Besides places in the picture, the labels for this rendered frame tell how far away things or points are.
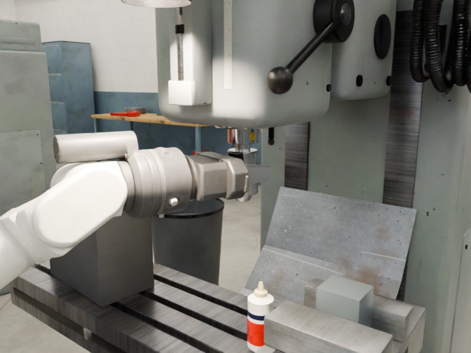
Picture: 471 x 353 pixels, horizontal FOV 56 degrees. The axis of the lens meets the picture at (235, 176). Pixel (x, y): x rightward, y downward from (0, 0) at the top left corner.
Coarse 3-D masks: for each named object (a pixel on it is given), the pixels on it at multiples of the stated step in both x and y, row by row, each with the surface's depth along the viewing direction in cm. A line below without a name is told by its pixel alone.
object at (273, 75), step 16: (320, 0) 56; (336, 0) 55; (352, 0) 59; (320, 16) 56; (336, 16) 56; (352, 16) 60; (320, 32) 54; (336, 32) 57; (304, 48) 52; (288, 64) 49; (272, 80) 47; (288, 80) 47
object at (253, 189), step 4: (244, 160) 64; (248, 160) 64; (252, 160) 64; (256, 160) 65; (248, 164) 64; (252, 164) 64; (256, 164) 65; (252, 184) 65; (256, 184) 66; (252, 188) 65; (256, 188) 66; (248, 192) 65; (252, 192) 65; (256, 192) 66
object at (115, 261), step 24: (120, 216) 81; (96, 240) 78; (120, 240) 82; (144, 240) 86; (72, 264) 87; (96, 264) 79; (120, 264) 82; (144, 264) 86; (96, 288) 81; (120, 288) 83; (144, 288) 87
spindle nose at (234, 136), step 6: (228, 132) 64; (234, 132) 63; (240, 132) 63; (246, 132) 63; (258, 132) 64; (228, 138) 64; (234, 138) 63; (240, 138) 63; (246, 138) 63; (258, 138) 64
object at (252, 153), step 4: (232, 148) 67; (252, 148) 67; (228, 152) 65; (232, 152) 64; (236, 152) 64; (240, 152) 64; (244, 152) 64; (248, 152) 64; (252, 152) 64; (256, 152) 64; (232, 156) 64; (236, 156) 64; (240, 156) 64; (244, 156) 63; (248, 156) 64; (252, 156) 64; (256, 156) 64
